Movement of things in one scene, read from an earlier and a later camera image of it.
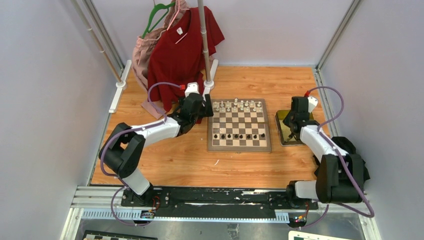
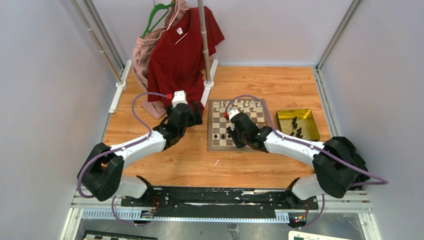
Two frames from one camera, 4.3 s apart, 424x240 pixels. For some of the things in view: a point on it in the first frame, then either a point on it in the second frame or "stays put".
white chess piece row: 238,106 stays put
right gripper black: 287,120 → 232,131
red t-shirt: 175,62 stays put
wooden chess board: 239,125 stays put
